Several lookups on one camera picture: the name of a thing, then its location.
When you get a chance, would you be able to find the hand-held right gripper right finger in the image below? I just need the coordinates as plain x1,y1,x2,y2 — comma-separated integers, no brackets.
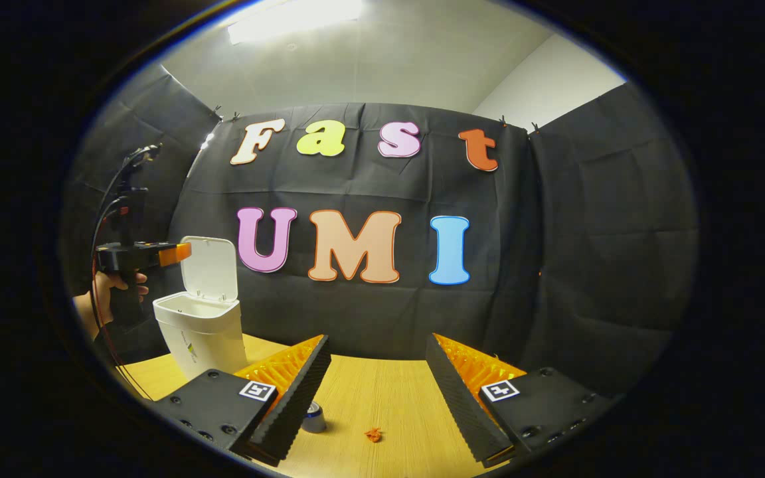
426,333,622,467

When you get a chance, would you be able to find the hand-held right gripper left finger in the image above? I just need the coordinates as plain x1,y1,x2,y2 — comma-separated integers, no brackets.
155,334,332,467

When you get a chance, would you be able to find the white desktop garbage bin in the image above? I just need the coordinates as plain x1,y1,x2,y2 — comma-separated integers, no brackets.
153,236,248,380

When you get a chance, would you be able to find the wooden desktop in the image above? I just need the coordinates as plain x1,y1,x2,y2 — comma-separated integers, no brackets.
117,334,509,478

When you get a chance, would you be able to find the black backdrop cloth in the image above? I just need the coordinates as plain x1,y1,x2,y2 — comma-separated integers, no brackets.
60,63,699,399

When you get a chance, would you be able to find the black cable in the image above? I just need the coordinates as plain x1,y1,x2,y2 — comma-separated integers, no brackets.
89,147,157,372

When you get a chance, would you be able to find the thin red cable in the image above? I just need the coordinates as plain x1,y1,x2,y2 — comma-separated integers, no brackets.
92,262,154,402

